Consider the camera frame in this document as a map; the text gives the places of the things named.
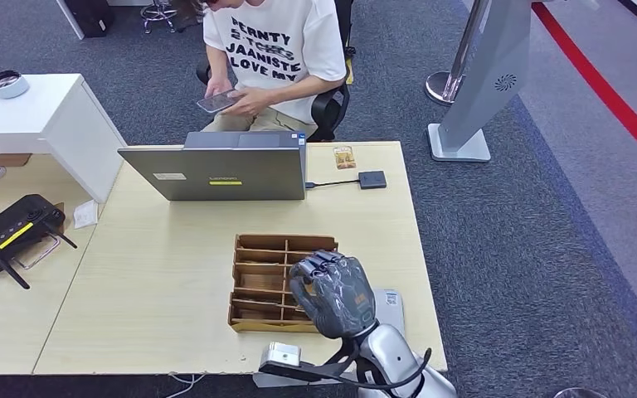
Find wooden card organizer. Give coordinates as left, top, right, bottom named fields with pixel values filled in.
left=228, top=234, right=339, bottom=335

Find brown cardboard piece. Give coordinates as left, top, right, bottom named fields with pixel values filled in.
left=0, top=153, right=34, bottom=168

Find white paper slip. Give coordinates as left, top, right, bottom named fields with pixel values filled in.
left=73, top=200, right=100, bottom=231

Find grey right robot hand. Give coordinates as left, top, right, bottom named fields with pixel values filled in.
left=289, top=250, right=378, bottom=341

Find black cabinet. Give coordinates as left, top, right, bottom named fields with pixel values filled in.
left=64, top=0, right=116, bottom=40

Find person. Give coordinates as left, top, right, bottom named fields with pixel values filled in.
left=202, top=0, right=348, bottom=136

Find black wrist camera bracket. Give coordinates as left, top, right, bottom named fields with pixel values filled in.
left=258, top=337, right=377, bottom=386

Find white background desk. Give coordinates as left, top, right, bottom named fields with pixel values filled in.
left=56, top=0, right=155, bottom=41

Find black office chair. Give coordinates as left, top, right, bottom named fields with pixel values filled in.
left=196, top=0, right=353, bottom=143

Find chrome stanchion post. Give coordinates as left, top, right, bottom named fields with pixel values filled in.
left=425, top=0, right=490, bottom=106

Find person's right hand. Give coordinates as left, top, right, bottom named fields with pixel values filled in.
left=204, top=77, right=237, bottom=103

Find black hub cable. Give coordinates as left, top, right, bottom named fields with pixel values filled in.
left=304, top=178, right=361, bottom=191

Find grey laptop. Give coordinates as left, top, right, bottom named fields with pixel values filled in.
left=118, top=130, right=309, bottom=202

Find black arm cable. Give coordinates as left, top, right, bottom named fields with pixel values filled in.
left=318, top=347, right=434, bottom=392

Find round white dish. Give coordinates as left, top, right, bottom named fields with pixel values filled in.
left=0, top=70, right=31, bottom=100

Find chrome stool base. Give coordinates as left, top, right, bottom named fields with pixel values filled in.
left=140, top=0, right=187, bottom=34

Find smartphone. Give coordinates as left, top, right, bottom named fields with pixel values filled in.
left=196, top=89, right=243, bottom=114

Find round grey base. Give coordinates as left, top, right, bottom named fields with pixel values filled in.
left=552, top=387, right=610, bottom=398

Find black router with yellow stripe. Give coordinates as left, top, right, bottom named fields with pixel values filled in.
left=0, top=194, right=79, bottom=291

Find metal wire frame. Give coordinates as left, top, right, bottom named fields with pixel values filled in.
left=13, top=235, right=62, bottom=271

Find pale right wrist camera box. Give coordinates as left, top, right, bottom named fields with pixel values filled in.
left=259, top=341, right=302, bottom=370

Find white cable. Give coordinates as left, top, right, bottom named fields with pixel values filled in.
left=167, top=374, right=207, bottom=398

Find person's left hand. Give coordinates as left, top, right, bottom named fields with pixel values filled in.
left=220, top=86, right=273, bottom=118

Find white desk riser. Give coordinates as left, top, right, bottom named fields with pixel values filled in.
left=0, top=74, right=129, bottom=205

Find grey kiosk stand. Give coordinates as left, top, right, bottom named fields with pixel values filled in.
left=427, top=0, right=534, bottom=163

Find black USB hub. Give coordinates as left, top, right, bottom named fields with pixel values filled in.
left=357, top=170, right=388, bottom=191

